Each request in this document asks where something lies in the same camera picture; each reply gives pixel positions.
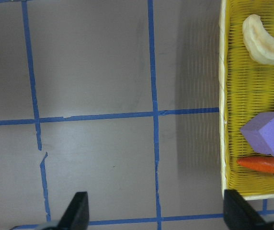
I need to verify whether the orange carrot toy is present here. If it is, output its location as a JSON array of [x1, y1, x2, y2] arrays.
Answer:
[[237, 157, 274, 174]]

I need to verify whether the purple foam cube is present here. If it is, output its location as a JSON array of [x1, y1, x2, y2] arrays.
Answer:
[[240, 112, 274, 156]]

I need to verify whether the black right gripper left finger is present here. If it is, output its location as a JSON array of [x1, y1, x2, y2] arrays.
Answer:
[[57, 192, 90, 230]]

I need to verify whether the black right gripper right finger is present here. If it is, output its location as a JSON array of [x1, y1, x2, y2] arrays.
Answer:
[[224, 189, 273, 230]]

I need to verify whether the pale banana toy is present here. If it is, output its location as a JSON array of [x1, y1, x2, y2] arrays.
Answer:
[[242, 14, 274, 65]]

